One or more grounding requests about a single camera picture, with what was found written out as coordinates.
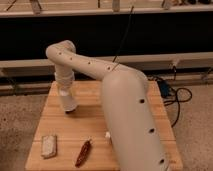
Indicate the wooden table board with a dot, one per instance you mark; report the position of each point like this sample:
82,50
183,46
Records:
87,122

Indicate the white ceramic cup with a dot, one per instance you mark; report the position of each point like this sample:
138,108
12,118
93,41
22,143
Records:
68,102

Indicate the red chili pepper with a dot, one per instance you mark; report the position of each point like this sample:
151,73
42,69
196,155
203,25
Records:
85,149

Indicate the white rectangular sponge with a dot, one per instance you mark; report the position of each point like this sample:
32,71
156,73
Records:
49,146

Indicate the white toothpaste tube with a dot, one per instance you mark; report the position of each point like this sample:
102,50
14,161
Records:
107,135

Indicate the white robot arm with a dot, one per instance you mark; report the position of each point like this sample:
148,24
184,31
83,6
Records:
125,105

